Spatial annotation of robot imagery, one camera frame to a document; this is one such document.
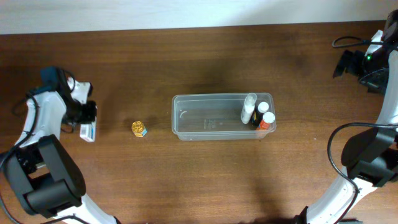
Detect white Panadol medicine box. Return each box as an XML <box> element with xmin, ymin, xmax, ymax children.
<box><xmin>80</xmin><ymin>118</ymin><xmax>96</xmax><ymax>142</ymax></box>

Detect small gold-lidded jar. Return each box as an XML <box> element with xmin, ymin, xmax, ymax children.
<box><xmin>131</xmin><ymin>121</ymin><xmax>147</xmax><ymax>138</ymax></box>

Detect dark syrup bottle white cap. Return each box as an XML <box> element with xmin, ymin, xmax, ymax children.
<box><xmin>251</xmin><ymin>101</ymin><xmax>269</xmax><ymax>126</ymax></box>

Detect orange tube white cap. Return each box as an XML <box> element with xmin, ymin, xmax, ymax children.
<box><xmin>257</xmin><ymin>112</ymin><xmax>275</xmax><ymax>130</ymax></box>

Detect white plastic lotion bottle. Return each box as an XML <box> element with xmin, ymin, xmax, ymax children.
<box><xmin>241</xmin><ymin>93</ymin><xmax>257</xmax><ymax>124</ymax></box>

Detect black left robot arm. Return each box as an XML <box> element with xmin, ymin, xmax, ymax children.
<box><xmin>1</xmin><ymin>67</ymin><xmax>119</xmax><ymax>224</ymax></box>

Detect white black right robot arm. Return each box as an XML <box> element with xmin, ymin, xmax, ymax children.
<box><xmin>292</xmin><ymin>11</ymin><xmax>397</xmax><ymax>224</ymax></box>

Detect clear plastic container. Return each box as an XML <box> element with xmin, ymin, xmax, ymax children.
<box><xmin>172</xmin><ymin>93</ymin><xmax>277</xmax><ymax>141</ymax></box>

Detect black right camera cable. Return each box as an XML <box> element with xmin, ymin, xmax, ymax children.
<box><xmin>326</xmin><ymin>35</ymin><xmax>398</xmax><ymax>224</ymax></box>

